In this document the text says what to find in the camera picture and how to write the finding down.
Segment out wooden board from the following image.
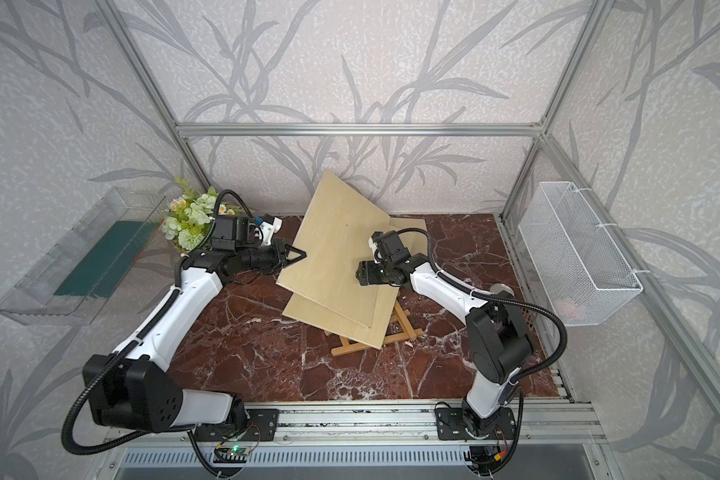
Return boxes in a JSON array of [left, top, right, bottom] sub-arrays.
[[389, 217, 430, 253], [277, 171, 390, 328], [282, 285, 399, 349]]

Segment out wooden easel frame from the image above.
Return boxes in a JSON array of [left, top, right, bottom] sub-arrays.
[[331, 301, 424, 357]]

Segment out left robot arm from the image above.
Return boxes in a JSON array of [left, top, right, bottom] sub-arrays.
[[60, 189, 307, 456]]

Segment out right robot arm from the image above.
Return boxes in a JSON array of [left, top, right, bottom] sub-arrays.
[[356, 227, 568, 436]]

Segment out potted artificial flowers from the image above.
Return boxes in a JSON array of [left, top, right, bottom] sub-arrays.
[[160, 177, 219, 254]]

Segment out metal tin can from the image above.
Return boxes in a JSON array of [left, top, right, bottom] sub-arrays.
[[489, 283, 515, 297]]

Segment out green mat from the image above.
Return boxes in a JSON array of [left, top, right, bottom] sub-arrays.
[[54, 221, 158, 298]]

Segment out clear acrylic shelf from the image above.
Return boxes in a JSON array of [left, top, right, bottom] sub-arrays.
[[0, 188, 166, 326]]

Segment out pink item in basket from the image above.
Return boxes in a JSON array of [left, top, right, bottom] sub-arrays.
[[554, 298, 587, 322]]

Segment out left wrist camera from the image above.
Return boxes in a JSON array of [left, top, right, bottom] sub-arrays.
[[254, 214, 282, 246]]

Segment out white wire basket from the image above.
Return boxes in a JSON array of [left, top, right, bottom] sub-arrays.
[[519, 181, 643, 326]]

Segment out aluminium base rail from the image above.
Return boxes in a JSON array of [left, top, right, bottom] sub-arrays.
[[101, 400, 607, 448]]

